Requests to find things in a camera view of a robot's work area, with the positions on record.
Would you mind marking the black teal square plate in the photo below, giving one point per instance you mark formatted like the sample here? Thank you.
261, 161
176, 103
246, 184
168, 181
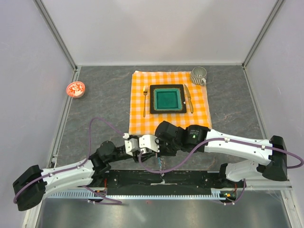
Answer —
167, 99

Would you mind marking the white cable duct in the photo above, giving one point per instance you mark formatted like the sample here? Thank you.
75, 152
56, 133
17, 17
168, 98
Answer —
86, 194

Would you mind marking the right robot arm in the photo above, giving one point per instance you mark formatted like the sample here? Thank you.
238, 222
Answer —
261, 157

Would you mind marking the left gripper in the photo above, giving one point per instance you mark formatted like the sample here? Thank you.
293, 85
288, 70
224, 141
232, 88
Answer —
140, 156

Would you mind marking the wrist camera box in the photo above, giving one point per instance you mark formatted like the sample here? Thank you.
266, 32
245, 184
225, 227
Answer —
147, 144
131, 143

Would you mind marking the striped mug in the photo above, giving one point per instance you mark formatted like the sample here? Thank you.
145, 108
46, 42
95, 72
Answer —
198, 76

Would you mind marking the red white patterned bowl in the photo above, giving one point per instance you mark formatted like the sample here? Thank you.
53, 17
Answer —
76, 89

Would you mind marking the gold knife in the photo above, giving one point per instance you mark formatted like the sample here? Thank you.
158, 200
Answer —
189, 99

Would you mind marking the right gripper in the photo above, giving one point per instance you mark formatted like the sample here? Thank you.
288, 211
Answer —
163, 153

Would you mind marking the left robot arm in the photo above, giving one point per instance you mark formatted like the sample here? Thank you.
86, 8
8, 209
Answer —
35, 184

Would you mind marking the orange checkered cloth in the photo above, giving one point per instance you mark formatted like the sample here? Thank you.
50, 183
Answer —
140, 126

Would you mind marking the gold fork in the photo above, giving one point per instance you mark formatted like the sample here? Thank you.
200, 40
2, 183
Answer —
145, 92

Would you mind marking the large keyring organiser with rings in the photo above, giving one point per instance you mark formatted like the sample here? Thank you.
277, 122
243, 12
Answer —
159, 159

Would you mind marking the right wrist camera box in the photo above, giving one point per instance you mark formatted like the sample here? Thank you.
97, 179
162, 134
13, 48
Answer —
147, 144

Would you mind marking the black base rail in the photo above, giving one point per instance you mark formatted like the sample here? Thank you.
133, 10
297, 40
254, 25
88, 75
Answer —
135, 182

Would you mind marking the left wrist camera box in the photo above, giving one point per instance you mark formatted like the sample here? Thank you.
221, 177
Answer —
131, 143

